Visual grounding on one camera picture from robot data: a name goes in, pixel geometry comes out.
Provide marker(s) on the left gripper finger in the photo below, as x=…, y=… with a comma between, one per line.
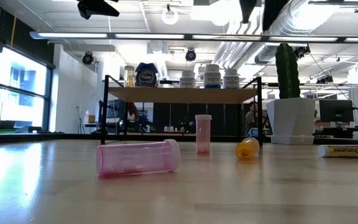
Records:
x=96, y=8

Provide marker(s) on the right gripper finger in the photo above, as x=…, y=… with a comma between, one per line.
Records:
x=273, y=11
x=248, y=9

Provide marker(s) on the white bottle blue-banded label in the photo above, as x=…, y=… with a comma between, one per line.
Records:
x=212, y=79
x=187, y=81
x=231, y=81

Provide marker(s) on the large pale yellow pill vial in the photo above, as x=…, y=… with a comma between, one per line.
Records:
x=129, y=79

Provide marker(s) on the blue-capped Tums bottle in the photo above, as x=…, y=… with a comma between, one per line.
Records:
x=147, y=79

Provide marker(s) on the salmon pink pill vial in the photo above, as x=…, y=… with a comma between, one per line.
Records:
x=203, y=133

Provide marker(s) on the orange pill vial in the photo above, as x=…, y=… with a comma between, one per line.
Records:
x=247, y=149

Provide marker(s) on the magenta pink pill vial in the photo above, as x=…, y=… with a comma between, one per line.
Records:
x=135, y=158

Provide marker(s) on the white Dramamine tube yellow label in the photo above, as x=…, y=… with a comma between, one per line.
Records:
x=345, y=151

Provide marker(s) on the wooden shelf black metal legs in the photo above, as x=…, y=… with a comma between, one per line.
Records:
x=182, y=95

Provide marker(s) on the long ceiling light fixture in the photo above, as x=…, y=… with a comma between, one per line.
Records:
x=73, y=35

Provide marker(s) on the black round spotlight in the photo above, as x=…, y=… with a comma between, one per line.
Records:
x=190, y=55
x=88, y=58

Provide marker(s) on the green cactus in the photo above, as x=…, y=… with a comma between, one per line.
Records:
x=287, y=71

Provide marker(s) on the large window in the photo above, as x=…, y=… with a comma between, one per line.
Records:
x=20, y=71

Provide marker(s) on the person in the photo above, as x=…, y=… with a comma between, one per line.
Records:
x=133, y=113
x=252, y=116

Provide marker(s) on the cardboard box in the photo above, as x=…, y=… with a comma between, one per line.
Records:
x=89, y=119

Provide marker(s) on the white hexagonal planter pot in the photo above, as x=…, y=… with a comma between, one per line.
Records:
x=291, y=121

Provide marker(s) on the black partition panels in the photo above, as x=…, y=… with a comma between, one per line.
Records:
x=216, y=119

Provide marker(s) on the black computer monitor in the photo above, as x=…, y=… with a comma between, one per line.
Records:
x=336, y=110

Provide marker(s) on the blue and white object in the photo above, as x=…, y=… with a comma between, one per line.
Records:
x=253, y=132

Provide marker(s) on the silver ventilation duct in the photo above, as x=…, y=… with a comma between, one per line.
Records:
x=294, y=21

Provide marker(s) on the black ceiling camera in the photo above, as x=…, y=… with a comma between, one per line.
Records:
x=301, y=51

